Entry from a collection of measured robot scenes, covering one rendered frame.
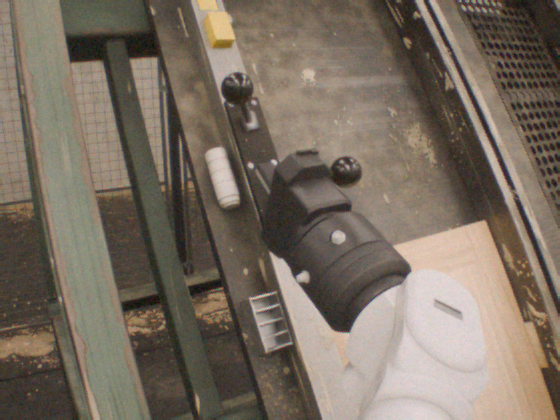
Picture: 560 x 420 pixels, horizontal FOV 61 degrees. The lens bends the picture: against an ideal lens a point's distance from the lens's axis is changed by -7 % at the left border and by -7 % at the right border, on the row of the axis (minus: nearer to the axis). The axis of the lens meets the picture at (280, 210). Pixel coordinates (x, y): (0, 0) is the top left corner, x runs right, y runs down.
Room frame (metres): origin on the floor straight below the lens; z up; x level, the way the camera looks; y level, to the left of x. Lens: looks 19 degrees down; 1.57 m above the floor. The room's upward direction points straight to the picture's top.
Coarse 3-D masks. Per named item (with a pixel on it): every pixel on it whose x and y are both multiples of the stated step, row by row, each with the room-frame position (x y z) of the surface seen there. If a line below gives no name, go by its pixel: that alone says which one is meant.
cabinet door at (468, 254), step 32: (480, 224) 0.77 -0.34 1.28; (416, 256) 0.68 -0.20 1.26; (448, 256) 0.70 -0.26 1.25; (480, 256) 0.73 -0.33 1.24; (480, 288) 0.70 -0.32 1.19; (512, 320) 0.68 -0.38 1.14; (512, 352) 0.64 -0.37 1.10; (512, 384) 0.61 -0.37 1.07; (544, 384) 0.63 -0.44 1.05; (480, 416) 0.56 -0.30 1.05; (512, 416) 0.58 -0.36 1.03; (544, 416) 0.59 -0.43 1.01
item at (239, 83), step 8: (240, 72) 0.58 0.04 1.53; (224, 80) 0.57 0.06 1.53; (232, 80) 0.57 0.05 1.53; (240, 80) 0.57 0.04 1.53; (248, 80) 0.57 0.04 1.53; (224, 88) 0.57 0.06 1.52; (232, 88) 0.56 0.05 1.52; (240, 88) 0.56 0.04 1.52; (248, 88) 0.57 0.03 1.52; (224, 96) 0.57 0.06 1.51; (232, 96) 0.56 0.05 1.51; (240, 96) 0.56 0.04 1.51; (248, 96) 0.57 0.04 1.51; (232, 104) 0.57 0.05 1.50; (240, 104) 0.58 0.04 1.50; (248, 112) 0.63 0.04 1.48; (248, 120) 0.65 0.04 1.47; (256, 120) 0.66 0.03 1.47; (248, 128) 0.66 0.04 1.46; (256, 128) 0.66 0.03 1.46
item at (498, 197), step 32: (384, 0) 1.04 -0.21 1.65; (416, 0) 0.97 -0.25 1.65; (416, 32) 0.96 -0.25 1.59; (448, 32) 0.95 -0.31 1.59; (416, 64) 0.96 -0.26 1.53; (448, 64) 0.89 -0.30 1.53; (448, 96) 0.88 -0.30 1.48; (480, 96) 0.88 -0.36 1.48; (448, 128) 0.88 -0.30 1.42; (480, 128) 0.83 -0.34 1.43; (480, 160) 0.81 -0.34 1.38; (480, 192) 0.80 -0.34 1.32; (512, 192) 0.79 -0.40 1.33; (512, 224) 0.74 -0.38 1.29; (512, 256) 0.73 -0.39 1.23; (544, 256) 0.72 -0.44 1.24; (512, 288) 0.72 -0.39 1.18; (544, 288) 0.68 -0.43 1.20; (544, 320) 0.66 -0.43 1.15; (544, 352) 0.65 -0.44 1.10
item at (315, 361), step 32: (192, 0) 0.78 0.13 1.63; (192, 32) 0.78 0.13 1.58; (224, 64) 0.73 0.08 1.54; (224, 128) 0.68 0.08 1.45; (256, 224) 0.60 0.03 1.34; (288, 288) 0.55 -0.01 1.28; (288, 320) 0.53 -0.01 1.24; (320, 320) 0.54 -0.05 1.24; (288, 352) 0.53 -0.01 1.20; (320, 352) 0.51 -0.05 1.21; (320, 384) 0.49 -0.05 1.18; (320, 416) 0.47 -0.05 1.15; (352, 416) 0.48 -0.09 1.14
